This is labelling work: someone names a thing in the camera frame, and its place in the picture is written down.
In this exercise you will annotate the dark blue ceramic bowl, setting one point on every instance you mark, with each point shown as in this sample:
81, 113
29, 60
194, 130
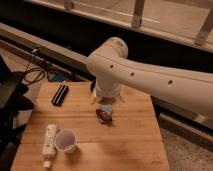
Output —
92, 86

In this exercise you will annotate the black chair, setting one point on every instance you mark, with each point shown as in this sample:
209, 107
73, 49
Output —
12, 100

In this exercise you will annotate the red and blue toy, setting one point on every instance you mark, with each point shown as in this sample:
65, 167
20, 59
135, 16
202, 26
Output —
104, 113

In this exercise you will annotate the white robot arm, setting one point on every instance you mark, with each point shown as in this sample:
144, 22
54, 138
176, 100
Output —
187, 89

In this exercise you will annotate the white game remote controller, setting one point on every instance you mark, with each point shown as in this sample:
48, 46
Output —
48, 150

